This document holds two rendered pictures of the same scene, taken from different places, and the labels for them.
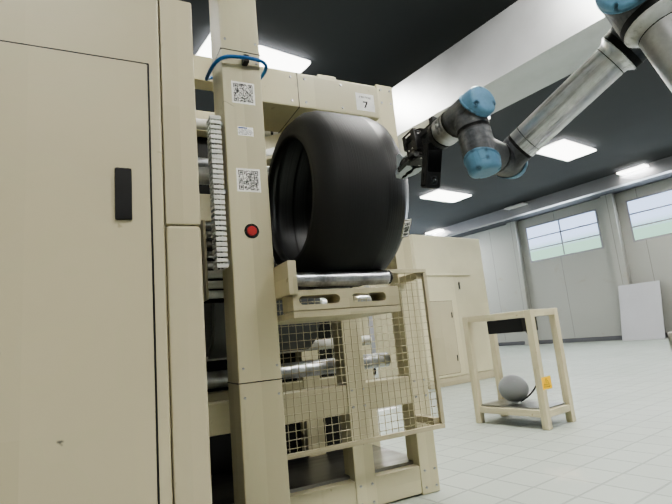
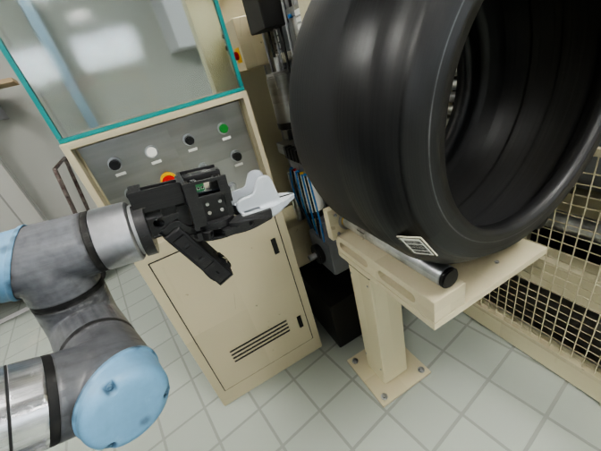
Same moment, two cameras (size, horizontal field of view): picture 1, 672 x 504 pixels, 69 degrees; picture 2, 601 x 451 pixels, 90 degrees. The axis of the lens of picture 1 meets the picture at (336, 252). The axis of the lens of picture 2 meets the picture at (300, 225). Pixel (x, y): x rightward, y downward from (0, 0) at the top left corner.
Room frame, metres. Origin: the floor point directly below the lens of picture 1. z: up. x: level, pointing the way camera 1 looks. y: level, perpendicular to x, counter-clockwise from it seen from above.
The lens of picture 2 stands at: (1.37, -0.61, 1.33)
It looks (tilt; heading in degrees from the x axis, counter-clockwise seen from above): 29 degrees down; 97
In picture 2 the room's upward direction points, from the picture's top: 15 degrees counter-clockwise
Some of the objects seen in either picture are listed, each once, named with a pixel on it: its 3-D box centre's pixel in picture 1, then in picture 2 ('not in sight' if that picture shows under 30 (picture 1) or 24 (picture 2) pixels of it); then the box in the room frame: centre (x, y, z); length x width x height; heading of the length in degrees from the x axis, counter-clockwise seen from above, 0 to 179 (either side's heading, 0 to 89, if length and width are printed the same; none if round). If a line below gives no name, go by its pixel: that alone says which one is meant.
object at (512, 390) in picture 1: (515, 366); not in sight; (3.73, -1.26, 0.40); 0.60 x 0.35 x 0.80; 36
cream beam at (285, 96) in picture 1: (303, 106); not in sight; (1.93, 0.08, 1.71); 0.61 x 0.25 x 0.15; 117
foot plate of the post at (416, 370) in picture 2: not in sight; (386, 365); (1.48, 0.28, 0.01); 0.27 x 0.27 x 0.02; 27
